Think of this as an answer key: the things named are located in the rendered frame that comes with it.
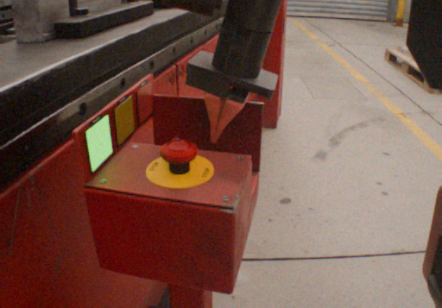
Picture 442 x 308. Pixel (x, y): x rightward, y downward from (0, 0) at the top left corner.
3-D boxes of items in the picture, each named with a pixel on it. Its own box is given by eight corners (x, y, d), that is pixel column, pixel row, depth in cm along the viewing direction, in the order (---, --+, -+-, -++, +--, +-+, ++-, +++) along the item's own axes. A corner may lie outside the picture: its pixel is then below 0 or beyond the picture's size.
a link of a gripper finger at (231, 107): (186, 118, 53) (202, 54, 49) (236, 135, 52) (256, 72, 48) (170, 140, 47) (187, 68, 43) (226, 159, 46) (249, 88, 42)
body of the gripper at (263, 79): (198, 63, 49) (211, 7, 46) (274, 88, 48) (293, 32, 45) (182, 78, 43) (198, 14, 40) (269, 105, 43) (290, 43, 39)
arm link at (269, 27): (291, -17, 37) (285, -22, 42) (225, -36, 37) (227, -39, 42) (272, 45, 41) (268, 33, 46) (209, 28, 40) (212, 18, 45)
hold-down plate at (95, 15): (80, 39, 60) (78, 20, 58) (54, 39, 61) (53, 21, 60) (154, 13, 86) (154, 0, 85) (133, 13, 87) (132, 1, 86)
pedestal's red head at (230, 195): (232, 297, 40) (236, 149, 32) (99, 269, 43) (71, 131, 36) (258, 197, 58) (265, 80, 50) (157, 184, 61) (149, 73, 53)
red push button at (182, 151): (192, 187, 39) (192, 155, 37) (155, 182, 40) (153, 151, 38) (203, 168, 43) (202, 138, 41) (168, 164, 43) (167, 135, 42)
